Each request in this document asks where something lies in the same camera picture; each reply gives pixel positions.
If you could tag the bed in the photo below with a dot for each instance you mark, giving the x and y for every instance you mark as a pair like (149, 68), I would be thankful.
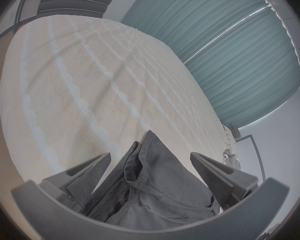
(90, 84)

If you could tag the dark grey bedside table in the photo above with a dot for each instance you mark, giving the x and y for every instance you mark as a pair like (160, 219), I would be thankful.
(235, 132)

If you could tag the black T-shirt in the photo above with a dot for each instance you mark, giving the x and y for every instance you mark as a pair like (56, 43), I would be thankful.
(152, 184)

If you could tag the white printed pillow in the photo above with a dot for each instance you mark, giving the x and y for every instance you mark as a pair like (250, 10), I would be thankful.
(230, 139)

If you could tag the grey garment with white hem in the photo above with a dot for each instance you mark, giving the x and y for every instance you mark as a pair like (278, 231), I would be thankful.
(231, 160)

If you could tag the dark grey dresser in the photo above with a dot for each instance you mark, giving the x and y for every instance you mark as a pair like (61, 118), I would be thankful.
(72, 1)

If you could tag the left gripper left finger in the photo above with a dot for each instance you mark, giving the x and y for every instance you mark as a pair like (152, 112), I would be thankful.
(77, 184)

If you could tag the blue-green curtain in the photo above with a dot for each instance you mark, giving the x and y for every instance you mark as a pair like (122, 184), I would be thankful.
(190, 16)
(252, 71)

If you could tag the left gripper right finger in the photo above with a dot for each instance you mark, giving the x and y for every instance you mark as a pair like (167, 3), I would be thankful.
(222, 181)

